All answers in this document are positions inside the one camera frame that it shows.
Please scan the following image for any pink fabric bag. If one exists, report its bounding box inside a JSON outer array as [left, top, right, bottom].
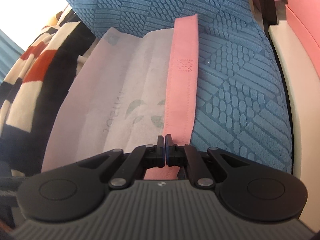
[[42, 15, 199, 171]]

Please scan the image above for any blue textured mattress cover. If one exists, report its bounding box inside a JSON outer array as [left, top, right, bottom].
[[66, 0, 293, 173]]

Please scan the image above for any striped red black white blanket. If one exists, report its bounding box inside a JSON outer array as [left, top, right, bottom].
[[1, 7, 98, 177]]

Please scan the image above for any cream folding chair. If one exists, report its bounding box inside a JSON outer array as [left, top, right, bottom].
[[261, 1, 319, 231]]

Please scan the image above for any teal curtain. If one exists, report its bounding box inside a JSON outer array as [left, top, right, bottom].
[[0, 30, 24, 83]]

